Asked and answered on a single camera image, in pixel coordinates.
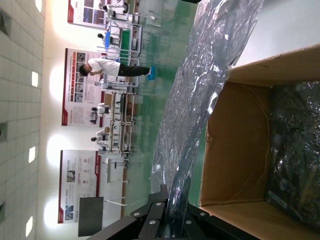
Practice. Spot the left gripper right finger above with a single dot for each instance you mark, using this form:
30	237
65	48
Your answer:
200	222

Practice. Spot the black graphics card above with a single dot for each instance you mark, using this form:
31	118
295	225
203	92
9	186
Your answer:
300	175

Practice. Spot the green topped work bench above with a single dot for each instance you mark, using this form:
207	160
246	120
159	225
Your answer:
125	42

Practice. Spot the person with blue shoe covers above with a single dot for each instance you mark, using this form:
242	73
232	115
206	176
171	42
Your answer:
107	66

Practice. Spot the white humanoid robot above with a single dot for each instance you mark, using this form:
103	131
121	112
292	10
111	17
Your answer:
102	108
101	138

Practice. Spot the red framed wall poster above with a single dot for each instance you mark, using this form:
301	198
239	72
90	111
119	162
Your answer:
75	175
77	112
87	12

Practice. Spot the square ceiling light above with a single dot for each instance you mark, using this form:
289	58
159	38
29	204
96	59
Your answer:
31	155
35	79
38	5
29	227

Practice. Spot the brown cardboard box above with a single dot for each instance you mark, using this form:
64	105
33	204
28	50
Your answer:
237	150

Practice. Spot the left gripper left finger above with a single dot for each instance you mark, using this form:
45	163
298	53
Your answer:
150	215

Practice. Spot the black flat screen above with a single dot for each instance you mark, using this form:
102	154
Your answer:
90	217

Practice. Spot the white frame wooden workbench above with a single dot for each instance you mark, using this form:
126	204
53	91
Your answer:
122	122

